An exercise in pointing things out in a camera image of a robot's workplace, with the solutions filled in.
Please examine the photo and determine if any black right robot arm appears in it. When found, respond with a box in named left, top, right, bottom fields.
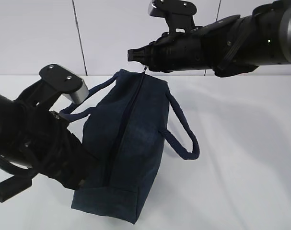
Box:
left=128, top=0, right=291, bottom=78

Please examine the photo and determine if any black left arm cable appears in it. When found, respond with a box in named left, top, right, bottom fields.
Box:
left=0, top=153, right=40, bottom=204

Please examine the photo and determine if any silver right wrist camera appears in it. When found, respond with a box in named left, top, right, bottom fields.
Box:
left=148, top=0, right=197, bottom=35

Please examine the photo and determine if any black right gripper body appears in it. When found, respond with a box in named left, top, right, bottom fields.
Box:
left=145, top=33, right=208, bottom=72

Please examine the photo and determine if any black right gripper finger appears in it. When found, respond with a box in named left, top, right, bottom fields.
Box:
left=128, top=46, right=151, bottom=65

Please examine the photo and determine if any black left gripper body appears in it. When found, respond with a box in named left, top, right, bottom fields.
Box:
left=18, top=112, right=97, bottom=189

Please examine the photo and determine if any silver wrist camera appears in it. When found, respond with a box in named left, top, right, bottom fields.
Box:
left=15, top=64, right=89, bottom=111
left=148, top=0, right=197, bottom=35

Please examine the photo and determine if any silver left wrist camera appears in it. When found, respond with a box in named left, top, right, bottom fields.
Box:
left=15, top=64, right=89, bottom=111

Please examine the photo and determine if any navy blue lunch bag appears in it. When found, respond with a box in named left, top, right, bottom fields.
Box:
left=60, top=69, right=200, bottom=223

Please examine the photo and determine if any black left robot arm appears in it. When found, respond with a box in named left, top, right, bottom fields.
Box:
left=0, top=95, right=97, bottom=190

